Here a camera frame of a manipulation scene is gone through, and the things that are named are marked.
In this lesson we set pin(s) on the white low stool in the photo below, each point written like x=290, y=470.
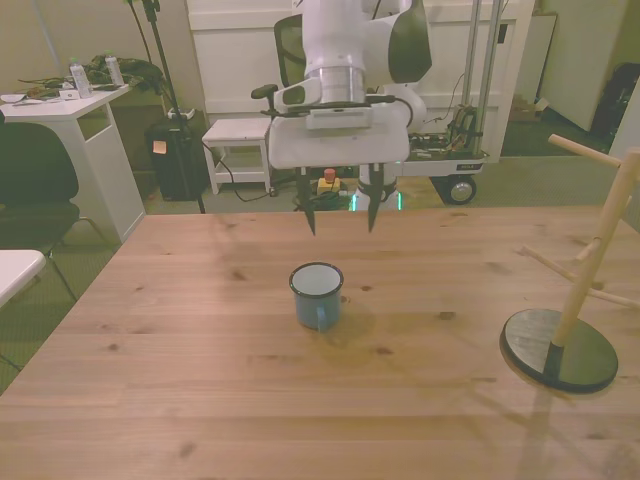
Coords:
x=235, y=132

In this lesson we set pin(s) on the black computer tower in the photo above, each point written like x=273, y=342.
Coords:
x=177, y=160

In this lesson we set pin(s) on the camouflage cloth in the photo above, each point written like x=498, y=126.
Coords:
x=135, y=70

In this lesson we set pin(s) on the white desk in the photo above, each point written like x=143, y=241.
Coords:
x=100, y=165

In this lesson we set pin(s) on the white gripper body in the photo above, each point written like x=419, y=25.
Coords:
x=340, y=147

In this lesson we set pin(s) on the wheeled equipment cart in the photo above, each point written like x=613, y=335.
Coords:
x=450, y=165

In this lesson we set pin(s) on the black tripod stand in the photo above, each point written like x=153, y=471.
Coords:
x=162, y=60

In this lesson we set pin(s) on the blue enamel mug black rim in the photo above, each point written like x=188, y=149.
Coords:
x=312, y=310

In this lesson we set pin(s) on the black mesh office chair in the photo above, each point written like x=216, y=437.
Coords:
x=290, y=50

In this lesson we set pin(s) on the black padded chair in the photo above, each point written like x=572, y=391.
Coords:
x=30, y=170

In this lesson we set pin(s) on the white round-cornered table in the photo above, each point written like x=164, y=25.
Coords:
x=15, y=270

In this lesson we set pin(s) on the red emergency stop button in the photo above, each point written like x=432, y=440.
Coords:
x=330, y=181

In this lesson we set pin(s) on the cardboard box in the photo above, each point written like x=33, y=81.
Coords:
x=527, y=109

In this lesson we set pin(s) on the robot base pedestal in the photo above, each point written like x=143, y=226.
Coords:
x=390, y=192

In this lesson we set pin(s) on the clear water bottle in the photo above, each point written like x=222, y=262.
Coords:
x=80, y=77
x=114, y=70

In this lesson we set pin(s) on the wooden mug tree black base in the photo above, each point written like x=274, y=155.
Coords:
x=560, y=350

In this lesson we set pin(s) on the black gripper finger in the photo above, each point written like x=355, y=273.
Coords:
x=376, y=195
x=305, y=195

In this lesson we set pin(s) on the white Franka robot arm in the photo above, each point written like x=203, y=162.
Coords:
x=340, y=45

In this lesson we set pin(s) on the white board panel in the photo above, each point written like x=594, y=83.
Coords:
x=575, y=60

